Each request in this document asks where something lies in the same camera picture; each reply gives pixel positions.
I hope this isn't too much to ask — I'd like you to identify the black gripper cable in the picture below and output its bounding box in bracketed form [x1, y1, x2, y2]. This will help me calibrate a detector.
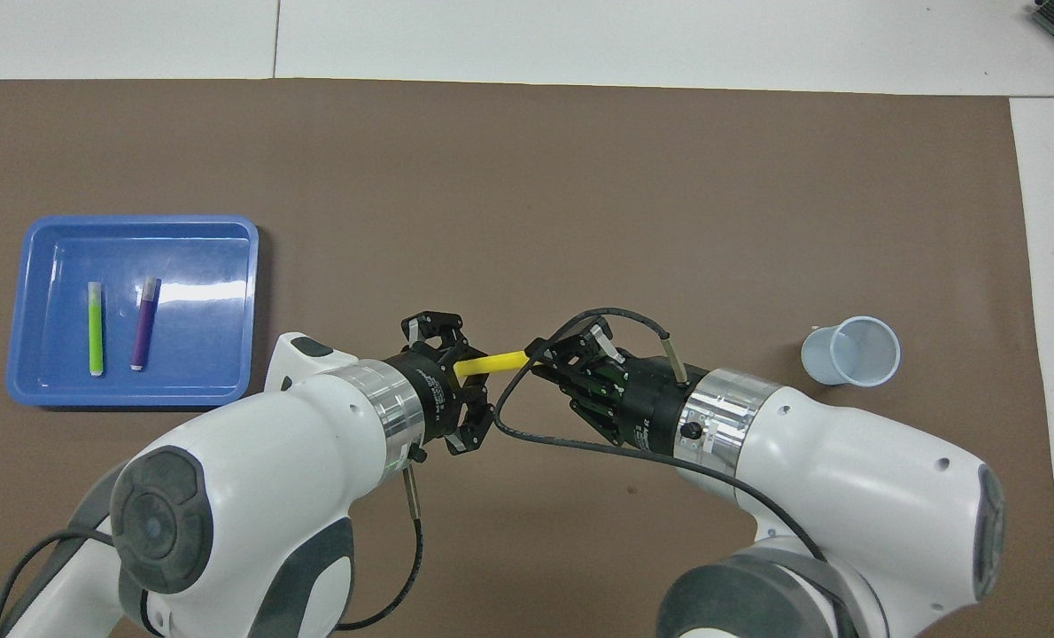
[0, 447, 426, 638]
[493, 307, 857, 638]

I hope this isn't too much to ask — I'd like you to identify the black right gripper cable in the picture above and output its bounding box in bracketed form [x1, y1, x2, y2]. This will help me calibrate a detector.
[493, 307, 857, 638]

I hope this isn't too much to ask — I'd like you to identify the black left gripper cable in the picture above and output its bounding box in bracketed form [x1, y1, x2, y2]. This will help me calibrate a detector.
[0, 447, 426, 638]

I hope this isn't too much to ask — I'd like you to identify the yellow pen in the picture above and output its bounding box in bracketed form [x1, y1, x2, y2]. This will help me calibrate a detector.
[453, 349, 537, 380]

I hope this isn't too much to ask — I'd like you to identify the translucent plastic cup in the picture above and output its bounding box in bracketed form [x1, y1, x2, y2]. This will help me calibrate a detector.
[800, 315, 902, 389]

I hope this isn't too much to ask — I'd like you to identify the blue plastic tray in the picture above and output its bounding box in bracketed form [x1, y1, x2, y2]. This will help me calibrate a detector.
[6, 214, 260, 408]

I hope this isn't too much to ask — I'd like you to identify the purple pen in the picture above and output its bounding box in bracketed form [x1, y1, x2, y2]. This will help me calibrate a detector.
[130, 276, 163, 373]

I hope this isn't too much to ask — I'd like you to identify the green pen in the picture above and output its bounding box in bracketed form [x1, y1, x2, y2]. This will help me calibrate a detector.
[87, 281, 106, 377]

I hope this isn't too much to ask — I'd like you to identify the brown table mat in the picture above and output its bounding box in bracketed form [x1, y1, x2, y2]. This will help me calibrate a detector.
[0, 78, 1054, 638]

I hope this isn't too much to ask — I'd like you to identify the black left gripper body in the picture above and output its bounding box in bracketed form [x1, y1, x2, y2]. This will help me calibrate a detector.
[384, 347, 475, 442]

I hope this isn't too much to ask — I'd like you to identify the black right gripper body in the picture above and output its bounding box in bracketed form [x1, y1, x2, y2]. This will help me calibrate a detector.
[591, 353, 710, 459]

